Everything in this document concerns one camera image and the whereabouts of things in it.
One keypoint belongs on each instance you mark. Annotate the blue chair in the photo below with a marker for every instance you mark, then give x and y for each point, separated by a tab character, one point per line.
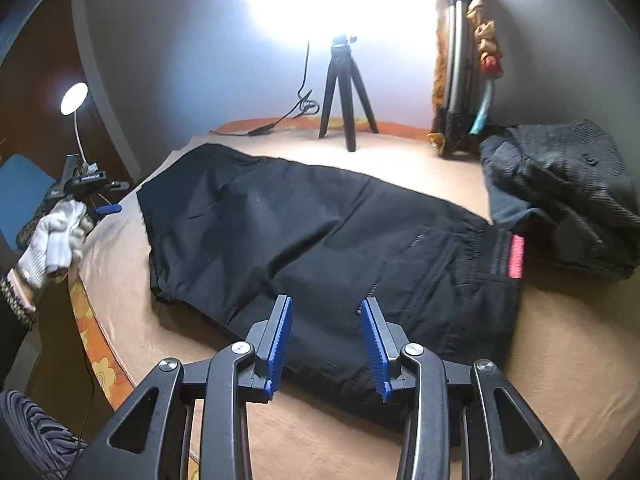
22	195

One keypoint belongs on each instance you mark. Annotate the dark grey folded garment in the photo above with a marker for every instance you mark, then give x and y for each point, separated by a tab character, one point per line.
565	195

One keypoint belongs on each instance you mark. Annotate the person's left hand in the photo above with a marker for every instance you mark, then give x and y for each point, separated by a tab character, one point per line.
52	242

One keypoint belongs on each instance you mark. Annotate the black tripod light stand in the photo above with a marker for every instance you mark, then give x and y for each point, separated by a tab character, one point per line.
344	85

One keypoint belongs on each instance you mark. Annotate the white gooseneck desk lamp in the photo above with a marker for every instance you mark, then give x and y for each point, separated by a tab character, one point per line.
75	110

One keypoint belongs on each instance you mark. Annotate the orange floral mattress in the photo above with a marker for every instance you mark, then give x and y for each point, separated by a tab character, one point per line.
95	350

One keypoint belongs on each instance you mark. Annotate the folded tripod with orange cloth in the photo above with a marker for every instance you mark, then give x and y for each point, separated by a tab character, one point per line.
487	45

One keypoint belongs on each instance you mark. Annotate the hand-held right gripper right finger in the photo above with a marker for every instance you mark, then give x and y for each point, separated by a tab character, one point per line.
374	345

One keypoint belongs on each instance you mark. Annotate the black pants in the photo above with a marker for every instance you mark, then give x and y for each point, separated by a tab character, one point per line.
310	240

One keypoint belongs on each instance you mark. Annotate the folded silver tripod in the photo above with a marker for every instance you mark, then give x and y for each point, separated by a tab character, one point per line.
457	60

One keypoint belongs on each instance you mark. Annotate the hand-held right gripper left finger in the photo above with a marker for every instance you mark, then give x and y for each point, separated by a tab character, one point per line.
278	342

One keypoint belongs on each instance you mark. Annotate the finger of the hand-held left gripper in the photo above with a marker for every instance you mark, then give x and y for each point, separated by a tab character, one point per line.
109	208

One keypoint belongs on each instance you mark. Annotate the striped dark slipper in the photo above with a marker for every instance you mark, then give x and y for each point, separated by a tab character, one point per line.
35	430

